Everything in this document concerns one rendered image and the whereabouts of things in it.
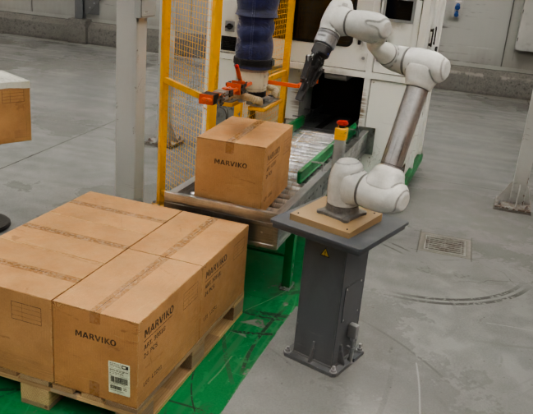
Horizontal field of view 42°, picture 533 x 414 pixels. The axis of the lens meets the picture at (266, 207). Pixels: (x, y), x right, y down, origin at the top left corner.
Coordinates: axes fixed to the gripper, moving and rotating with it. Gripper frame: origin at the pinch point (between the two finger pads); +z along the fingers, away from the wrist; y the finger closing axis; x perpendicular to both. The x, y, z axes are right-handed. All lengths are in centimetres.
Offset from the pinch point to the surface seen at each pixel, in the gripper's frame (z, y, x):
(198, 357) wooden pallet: 122, -67, -39
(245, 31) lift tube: -44, -57, -93
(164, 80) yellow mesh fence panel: -28, -134, -216
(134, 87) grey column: -6, -93, -196
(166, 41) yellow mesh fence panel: -52, -120, -218
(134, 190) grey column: 55, -131, -194
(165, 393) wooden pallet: 139, -43, -31
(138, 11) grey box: -47, -64, -190
